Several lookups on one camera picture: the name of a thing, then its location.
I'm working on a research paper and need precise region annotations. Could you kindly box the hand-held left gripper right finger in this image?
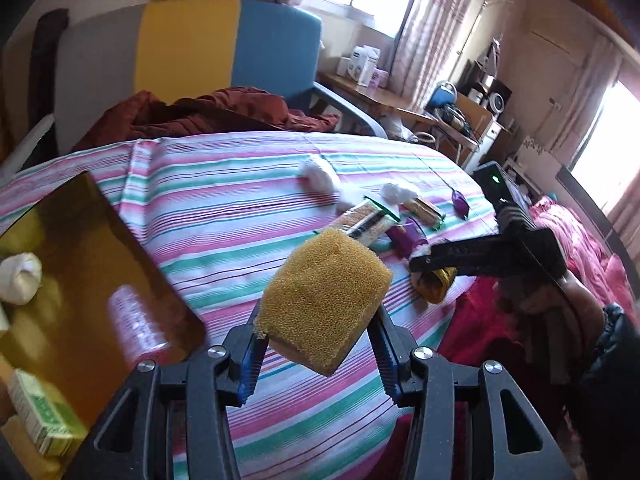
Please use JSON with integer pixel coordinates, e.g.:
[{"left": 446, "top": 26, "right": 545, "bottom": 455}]
[{"left": 369, "top": 305, "right": 573, "bottom": 480}]

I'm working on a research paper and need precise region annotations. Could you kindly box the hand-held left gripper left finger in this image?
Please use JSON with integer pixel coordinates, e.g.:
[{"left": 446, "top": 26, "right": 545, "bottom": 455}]
[{"left": 65, "top": 325, "right": 273, "bottom": 480}]

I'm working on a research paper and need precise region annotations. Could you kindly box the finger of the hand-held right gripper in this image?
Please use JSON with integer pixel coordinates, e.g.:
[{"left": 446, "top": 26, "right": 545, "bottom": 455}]
[{"left": 410, "top": 236, "right": 501, "bottom": 276}]

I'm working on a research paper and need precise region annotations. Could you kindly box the gold foil packet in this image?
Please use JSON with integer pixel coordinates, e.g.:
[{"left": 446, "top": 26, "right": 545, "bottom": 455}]
[{"left": 414, "top": 265, "right": 458, "bottom": 304}]

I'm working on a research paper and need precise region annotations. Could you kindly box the purple snack packet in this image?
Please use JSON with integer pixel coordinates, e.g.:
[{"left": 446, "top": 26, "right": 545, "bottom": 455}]
[{"left": 387, "top": 221, "right": 427, "bottom": 259}]

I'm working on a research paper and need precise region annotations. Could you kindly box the clear snack bar packet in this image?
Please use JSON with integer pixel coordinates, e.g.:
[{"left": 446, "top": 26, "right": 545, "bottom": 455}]
[{"left": 336, "top": 199, "right": 402, "bottom": 249}]

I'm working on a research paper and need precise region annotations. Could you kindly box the yellow sponge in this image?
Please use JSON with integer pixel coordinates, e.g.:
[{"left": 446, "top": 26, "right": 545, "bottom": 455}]
[{"left": 253, "top": 227, "right": 394, "bottom": 377}]

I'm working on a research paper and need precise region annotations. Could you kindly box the gold tin box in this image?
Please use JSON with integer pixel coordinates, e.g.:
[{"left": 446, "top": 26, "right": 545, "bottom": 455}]
[{"left": 0, "top": 172, "right": 208, "bottom": 480}]

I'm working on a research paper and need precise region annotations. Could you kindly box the green white small box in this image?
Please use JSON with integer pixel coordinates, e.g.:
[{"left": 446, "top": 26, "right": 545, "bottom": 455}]
[{"left": 9, "top": 369, "right": 90, "bottom": 457}]

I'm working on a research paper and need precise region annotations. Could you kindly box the white cotton ball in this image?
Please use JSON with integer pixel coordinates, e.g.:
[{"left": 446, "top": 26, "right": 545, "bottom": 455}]
[
  {"left": 0, "top": 254, "right": 43, "bottom": 306},
  {"left": 299, "top": 156, "right": 338, "bottom": 192},
  {"left": 382, "top": 181, "right": 420, "bottom": 206}
]

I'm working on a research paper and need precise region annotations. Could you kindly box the person's right forearm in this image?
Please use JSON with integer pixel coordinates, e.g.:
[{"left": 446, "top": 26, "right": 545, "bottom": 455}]
[{"left": 580, "top": 304, "right": 640, "bottom": 480}]

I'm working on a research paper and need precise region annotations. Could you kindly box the person's right hand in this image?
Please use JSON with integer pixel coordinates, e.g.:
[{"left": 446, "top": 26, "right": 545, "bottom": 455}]
[{"left": 500, "top": 267, "right": 603, "bottom": 386}]

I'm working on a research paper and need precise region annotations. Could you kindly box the small purple wrapper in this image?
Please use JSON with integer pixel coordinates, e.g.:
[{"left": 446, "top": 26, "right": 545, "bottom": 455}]
[{"left": 450, "top": 190, "right": 471, "bottom": 221}]

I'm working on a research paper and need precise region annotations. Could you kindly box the pink quilt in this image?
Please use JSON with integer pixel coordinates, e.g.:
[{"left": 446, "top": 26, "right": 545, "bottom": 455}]
[{"left": 530, "top": 197, "right": 636, "bottom": 321}]

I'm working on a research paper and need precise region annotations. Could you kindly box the small snack bar packet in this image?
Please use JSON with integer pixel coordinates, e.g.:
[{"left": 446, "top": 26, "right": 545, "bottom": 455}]
[{"left": 404, "top": 198, "right": 446, "bottom": 227}]

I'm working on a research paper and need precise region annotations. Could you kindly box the red cloth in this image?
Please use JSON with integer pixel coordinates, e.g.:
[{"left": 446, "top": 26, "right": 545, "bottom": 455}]
[{"left": 390, "top": 275, "right": 581, "bottom": 480}]

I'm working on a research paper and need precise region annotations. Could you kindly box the silver black stereo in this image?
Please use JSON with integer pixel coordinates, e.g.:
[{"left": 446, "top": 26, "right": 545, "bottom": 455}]
[{"left": 481, "top": 75, "right": 513, "bottom": 113}]

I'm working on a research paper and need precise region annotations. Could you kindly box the striped bedsheet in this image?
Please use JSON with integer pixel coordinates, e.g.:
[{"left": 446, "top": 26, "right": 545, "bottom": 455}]
[{"left": 0, "top": 130, "right": 501, "bottom": 480}]

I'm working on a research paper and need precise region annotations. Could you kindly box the blue round bag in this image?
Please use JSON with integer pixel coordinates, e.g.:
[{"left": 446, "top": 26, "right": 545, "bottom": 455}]
[{"left": 427, "top": 80, "right": 458, "bottom": 111}]

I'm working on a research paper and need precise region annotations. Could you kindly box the wooden desk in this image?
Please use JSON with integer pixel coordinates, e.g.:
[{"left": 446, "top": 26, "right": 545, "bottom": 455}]
[{"left": 317, "top": 71, "right": 438, "bottom": 133}]

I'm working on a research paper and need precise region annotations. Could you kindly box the white carton box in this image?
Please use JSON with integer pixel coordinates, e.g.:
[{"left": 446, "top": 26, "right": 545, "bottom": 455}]
[{"left": 350, "top": 46, "right": 381, "bottom": 86}]

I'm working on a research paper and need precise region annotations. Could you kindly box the dark red garment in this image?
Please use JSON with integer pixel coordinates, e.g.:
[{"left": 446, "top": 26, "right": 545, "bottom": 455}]
[{"left": 70, "top": 87, "right": 341, "bottom": 153}]

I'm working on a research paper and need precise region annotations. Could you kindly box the white foam board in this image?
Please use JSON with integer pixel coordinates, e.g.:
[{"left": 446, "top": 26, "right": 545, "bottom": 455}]
[{"left": 0, "top": 114, "right": 56, "bottom": 176}]

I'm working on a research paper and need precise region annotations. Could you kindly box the grey yellow blue chair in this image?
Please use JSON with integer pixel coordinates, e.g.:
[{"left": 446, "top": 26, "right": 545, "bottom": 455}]
[{"left": 50, "top": 0, "right": 388, "bottom": 156}]

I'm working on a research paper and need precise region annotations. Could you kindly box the black rolled mat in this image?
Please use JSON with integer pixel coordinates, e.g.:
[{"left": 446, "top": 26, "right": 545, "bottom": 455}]
[{"left": 27, "top": 8, "right": 71, "bottom": 131}]

